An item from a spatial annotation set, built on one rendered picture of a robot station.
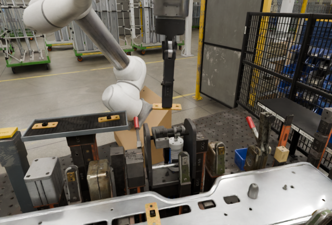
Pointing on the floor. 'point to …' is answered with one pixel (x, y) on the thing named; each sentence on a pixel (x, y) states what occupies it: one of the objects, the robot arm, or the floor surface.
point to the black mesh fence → (284, 66)
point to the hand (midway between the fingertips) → (167, 93)
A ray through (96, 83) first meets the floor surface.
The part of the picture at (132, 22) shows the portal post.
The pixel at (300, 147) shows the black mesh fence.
